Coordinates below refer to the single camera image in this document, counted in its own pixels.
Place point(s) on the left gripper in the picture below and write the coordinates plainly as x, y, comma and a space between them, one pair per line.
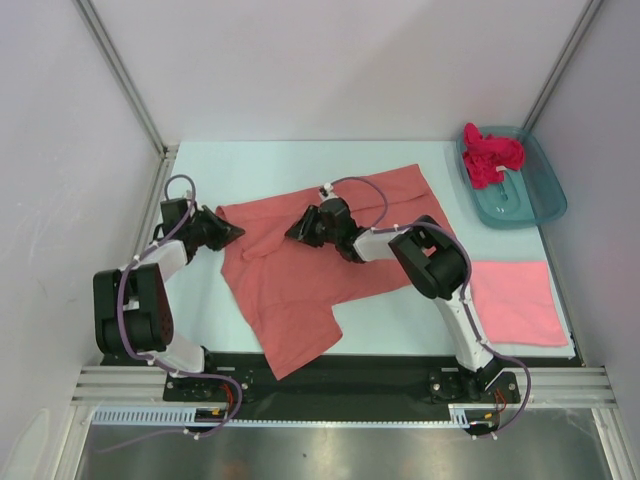
222, 239

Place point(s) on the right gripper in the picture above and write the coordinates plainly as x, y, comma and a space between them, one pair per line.
303, 230

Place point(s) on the salmon t shirt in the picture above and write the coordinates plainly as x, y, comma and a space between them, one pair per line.
286, 290

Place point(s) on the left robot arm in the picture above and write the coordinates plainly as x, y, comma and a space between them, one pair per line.
132, 313

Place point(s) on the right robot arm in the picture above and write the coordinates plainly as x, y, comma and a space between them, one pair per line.
436, 265

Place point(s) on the crimson t shirt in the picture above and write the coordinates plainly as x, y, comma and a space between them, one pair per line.
487, 157

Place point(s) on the folded pink t shirt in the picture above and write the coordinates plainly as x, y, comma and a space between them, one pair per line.
515, 304

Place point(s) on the teal plastic bin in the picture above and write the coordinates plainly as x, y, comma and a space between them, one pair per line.
526, 198

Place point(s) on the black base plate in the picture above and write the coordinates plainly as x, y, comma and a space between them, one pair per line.
350, 385

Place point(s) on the white cable duct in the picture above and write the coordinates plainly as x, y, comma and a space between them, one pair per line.
204, 418

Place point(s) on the left aluminium post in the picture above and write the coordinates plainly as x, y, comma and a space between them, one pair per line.
109, 51

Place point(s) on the aluminium post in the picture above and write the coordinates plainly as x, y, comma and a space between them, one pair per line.
109, 51
572, 45

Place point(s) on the right aluminium post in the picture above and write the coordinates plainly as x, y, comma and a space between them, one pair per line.
572, 45

